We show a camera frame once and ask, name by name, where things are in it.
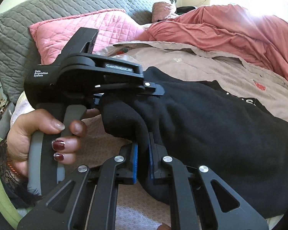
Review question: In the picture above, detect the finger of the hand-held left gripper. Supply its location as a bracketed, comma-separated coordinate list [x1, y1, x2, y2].
[94, 81, 166, 101]

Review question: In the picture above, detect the beige printed blanket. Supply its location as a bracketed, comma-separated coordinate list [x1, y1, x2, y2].
[96, 41, 288, 122]

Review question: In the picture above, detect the grey quilted pillow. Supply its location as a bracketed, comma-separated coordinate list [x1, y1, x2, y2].
[0, 0, 159, 103]

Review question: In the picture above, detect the black sweatshirt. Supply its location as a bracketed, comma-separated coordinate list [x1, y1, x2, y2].
[99, 66, 288, 221]

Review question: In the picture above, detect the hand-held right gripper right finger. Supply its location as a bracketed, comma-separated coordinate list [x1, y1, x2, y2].
[147, 134, 269, 230]

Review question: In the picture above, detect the patterned bed sheet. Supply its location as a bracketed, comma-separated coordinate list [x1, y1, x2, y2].
[11, 93, 173, 230]

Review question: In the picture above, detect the small pink cushion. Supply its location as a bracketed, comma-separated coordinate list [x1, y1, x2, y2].
[152, 1, 178, 22]

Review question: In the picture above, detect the person's left forearm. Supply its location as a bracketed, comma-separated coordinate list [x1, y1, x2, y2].
[0, 136, 42, 205]

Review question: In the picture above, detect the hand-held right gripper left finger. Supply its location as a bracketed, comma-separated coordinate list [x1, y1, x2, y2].
[17, 142, 138, 230]

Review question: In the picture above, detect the salmon red duvet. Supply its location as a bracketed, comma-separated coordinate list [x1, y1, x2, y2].
[137, 3, 288, 87]

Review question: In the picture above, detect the green garment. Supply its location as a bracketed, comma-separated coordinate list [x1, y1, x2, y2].
[0, 136, 23, 222]

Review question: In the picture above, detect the person's left hand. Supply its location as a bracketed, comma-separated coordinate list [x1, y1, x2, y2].
[8, 108, 101, 180]

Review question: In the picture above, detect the pink quilted pillow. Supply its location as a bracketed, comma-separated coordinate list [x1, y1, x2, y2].
[29, 10, 149, 65]

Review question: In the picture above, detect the dark green bag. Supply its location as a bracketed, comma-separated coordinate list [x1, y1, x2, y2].
[176, 5, 197, 14]

